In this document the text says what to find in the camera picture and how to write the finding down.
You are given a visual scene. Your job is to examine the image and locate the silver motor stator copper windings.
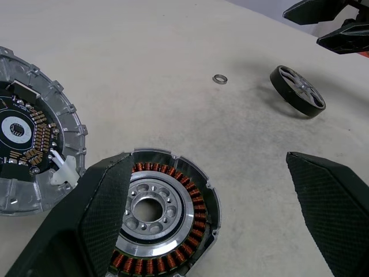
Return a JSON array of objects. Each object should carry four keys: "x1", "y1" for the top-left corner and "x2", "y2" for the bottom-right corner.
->
[{"x1": 106, "y1": 147, "x2": 222, "y2": 277}]

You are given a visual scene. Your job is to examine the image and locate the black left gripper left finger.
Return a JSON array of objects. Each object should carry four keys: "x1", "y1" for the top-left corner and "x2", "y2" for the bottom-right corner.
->
[{"x1": 5, "y1": 152, "x2": 135, "y2": 277}]

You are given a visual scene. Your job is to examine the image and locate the black rotor ring silver spokes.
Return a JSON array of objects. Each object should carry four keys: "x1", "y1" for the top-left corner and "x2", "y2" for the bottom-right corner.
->
[{"x1": 269, "y1": 65, "x2": 326, "y2": 118}]

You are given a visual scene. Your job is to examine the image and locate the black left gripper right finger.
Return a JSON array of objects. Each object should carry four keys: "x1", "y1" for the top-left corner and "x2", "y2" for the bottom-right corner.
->
[{"x1": 285, "y1": 151, "x2": 369, "y2": 277}]

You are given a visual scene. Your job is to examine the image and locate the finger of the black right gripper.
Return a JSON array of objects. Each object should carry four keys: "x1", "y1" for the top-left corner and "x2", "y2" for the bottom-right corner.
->
[
  {"x1": 283, "y1": 0, "x2": 358, "y2": 25},
  {"x1": 316, "y1": 22, "x2": 369, "y2": 55}
]

